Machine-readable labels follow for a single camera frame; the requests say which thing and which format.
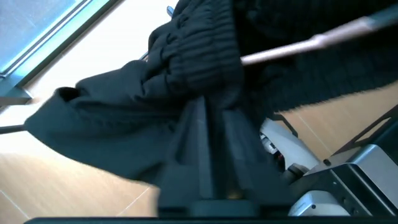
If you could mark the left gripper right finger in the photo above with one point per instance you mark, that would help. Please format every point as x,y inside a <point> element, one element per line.
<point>258,186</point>

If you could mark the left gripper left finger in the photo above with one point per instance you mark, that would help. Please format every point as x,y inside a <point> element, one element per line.
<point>189,180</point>

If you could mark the black garment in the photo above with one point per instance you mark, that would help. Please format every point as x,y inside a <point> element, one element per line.
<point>124,109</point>

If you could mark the pink clothes hanger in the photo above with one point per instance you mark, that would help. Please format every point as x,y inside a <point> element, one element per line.
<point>295,48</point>

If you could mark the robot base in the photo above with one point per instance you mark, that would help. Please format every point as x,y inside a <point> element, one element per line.
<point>357,177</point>

